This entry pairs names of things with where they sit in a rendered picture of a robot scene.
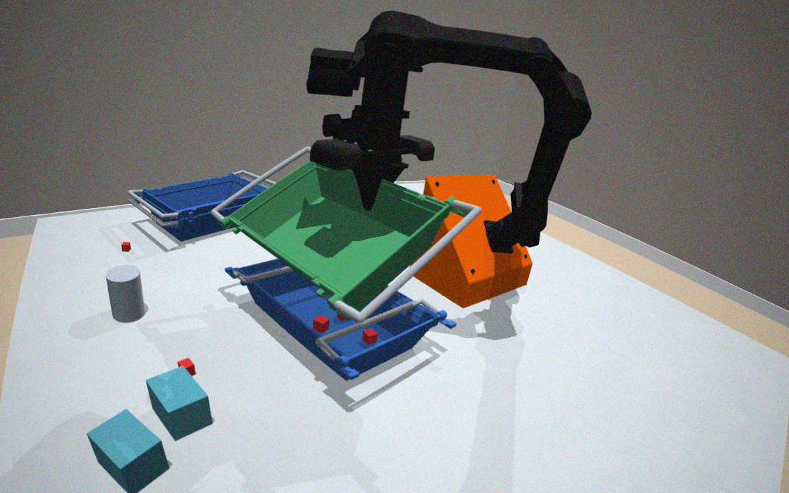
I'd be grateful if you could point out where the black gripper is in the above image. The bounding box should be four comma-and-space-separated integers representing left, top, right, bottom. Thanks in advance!
310, 99, 435, 211

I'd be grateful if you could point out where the dark grey cylinder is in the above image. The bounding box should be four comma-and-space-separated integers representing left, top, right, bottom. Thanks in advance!
105, 265, 145, 323

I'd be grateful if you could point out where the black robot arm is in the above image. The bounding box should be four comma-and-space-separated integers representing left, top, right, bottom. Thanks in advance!
306, 11, 592, 254

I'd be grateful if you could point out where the green plastic tray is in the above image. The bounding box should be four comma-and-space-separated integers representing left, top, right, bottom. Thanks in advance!
210, 147, 481, 323

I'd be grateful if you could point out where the light blue cube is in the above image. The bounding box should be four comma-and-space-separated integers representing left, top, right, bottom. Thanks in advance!
146, 366, 212, 441
87, 409, 169, 493

